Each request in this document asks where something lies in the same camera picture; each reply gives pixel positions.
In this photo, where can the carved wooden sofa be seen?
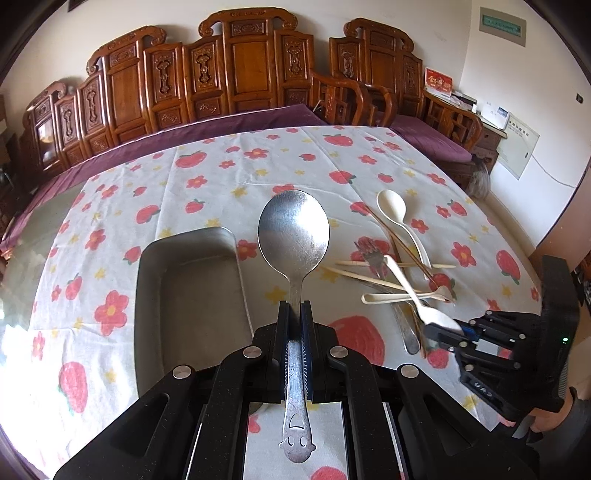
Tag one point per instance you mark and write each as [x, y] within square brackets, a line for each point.
[249, 69]

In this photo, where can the metal fork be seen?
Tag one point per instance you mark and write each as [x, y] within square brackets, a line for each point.
[407, 333]

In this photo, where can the rectangular metal tray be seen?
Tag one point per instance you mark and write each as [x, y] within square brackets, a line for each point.
[194, 300]

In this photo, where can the wooden side table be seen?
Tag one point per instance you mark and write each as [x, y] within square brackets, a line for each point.
[487, 143]

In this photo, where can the carved wooden armchair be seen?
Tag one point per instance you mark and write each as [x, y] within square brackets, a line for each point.
[378, 64]

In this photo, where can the white box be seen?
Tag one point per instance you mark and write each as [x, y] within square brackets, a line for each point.
[496, 115]

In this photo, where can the red and gold sign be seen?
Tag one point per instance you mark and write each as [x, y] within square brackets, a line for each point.
[438, 83]

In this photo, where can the light bamboo chopstick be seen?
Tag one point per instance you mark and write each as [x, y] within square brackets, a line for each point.
[351, 275]
[351, 263]

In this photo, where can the strawberry print white tablecloth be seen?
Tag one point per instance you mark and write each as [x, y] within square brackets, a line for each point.
[231, 175]

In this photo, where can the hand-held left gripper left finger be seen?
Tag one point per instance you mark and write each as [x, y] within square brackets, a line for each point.
[284, 360]

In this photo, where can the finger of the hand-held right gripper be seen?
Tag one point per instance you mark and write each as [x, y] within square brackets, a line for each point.
[438, 339]
[503, 325]

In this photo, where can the small white plastic spoon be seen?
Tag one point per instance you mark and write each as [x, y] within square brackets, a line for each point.
[406, 286]

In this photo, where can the person's right forearm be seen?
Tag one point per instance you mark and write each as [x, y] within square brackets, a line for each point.
[579, 408]

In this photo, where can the person's right hand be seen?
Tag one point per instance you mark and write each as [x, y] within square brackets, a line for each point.
[549, 420]

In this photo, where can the purple armchair cushion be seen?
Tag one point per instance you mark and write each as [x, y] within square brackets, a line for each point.
[429, 138]

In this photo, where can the large cream plastic spoon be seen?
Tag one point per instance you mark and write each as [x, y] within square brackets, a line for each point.
[391, 205]

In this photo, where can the white wall box door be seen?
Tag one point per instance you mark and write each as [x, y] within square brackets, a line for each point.
[519, 147]

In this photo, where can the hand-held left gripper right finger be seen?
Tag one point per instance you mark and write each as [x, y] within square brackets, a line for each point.
[307, 360]

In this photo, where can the long purple sofa cushion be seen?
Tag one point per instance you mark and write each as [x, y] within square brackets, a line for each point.
[138, 150]

